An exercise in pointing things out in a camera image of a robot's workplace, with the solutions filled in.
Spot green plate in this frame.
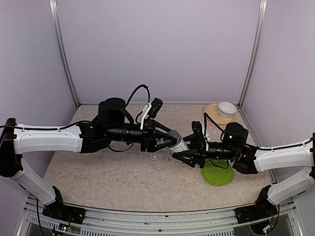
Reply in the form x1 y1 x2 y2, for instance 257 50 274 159
201 160 234 186

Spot beige wooden plate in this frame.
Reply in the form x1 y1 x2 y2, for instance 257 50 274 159
204 104 235 125

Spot grey-capped orange pill bottle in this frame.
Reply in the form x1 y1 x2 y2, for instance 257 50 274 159
167 130 189 153

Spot left aluminium frame post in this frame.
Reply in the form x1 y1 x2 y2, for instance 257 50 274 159
49 0 81 109

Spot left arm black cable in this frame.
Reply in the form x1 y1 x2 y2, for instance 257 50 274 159
105 85 151 153

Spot clear plastic pill organizer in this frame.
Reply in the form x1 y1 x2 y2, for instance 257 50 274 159
140 149 170 162

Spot right aluminium frame post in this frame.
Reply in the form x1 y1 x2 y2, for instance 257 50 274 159
238 0 268 110

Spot aluminium frame post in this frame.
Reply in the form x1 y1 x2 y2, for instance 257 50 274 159
49 0 81 109
238 0 268 110

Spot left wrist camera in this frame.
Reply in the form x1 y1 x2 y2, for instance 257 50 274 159
140 98 163 130

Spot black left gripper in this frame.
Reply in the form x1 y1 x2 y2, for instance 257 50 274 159
106 118 177 152

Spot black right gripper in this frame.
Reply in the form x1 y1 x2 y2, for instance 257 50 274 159
173 133 239 168

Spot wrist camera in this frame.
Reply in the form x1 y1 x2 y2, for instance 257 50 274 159
140 98 163 130
191 121 210 145

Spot white ceramic bowl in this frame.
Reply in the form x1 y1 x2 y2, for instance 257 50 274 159
218 102 237 118

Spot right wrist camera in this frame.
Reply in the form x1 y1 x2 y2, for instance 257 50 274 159
191 121 210 145

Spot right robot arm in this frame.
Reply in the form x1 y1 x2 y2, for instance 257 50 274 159
172 121 315 218

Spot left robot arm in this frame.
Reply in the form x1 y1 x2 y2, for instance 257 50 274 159
0 97 177 219

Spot front aluminium rail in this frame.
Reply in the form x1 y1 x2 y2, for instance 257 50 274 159
16 196 303 236

